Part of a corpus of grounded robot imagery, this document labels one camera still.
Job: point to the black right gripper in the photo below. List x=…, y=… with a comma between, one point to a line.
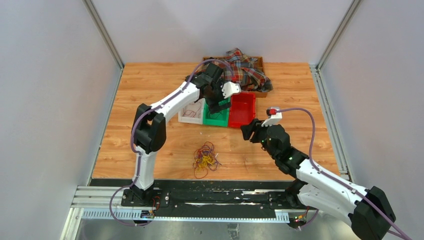
x=248, y=130

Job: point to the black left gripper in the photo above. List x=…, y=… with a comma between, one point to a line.
x=214, y=107

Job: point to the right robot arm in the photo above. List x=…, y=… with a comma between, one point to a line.
x=366, y=210

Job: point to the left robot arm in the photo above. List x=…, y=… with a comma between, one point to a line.
x=149, y=134

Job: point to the green plastic bin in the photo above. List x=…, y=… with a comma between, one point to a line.
x=220, y=119

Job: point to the red plastic bin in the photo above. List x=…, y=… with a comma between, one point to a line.
x=242, y=110

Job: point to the white plastic bin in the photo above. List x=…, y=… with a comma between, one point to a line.
x=192, y=113

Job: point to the plaid flannel shirt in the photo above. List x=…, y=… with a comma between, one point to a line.
x=228, y=73

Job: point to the wooden tray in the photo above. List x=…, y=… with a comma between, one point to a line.
x=260, y=66

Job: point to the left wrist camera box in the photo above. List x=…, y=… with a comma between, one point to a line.
x=230, y=88

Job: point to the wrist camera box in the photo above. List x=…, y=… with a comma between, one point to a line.
x=274, y=115
x=230, y=88

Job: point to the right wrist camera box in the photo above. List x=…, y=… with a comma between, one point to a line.
x=274, y=115

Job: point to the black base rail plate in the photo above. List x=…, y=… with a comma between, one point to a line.
x=212, y=201

